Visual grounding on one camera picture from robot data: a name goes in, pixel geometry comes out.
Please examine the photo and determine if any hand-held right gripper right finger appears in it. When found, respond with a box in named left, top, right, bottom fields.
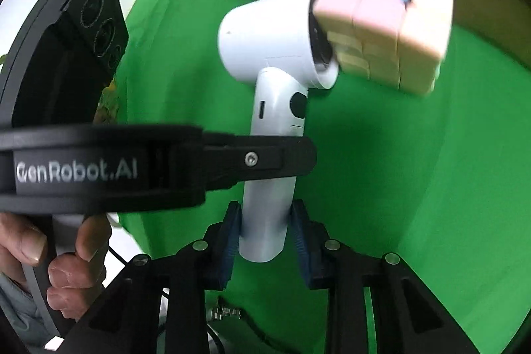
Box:
left=290, top=200, right=482, bottom=354

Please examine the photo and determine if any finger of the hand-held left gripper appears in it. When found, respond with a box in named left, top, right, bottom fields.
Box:
left=203, top=132, right=318, bottom=191

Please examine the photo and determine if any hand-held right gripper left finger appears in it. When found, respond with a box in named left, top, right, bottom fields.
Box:
left=64, top=201, right=243, bottom=354

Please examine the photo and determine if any white hair dryer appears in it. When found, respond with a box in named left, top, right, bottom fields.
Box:
left=218, top=0, right=339, bottom=263

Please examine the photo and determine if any person's left hand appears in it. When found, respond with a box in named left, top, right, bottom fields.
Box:
left=0, top=212, right=114, bottom=323

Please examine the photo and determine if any green tablecloth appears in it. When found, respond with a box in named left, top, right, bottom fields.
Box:
left=112, top=0, right=531, bottom=354

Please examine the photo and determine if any pastel puzzle cube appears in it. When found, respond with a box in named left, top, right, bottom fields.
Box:
left=313, top=0, right=456, bottom=95

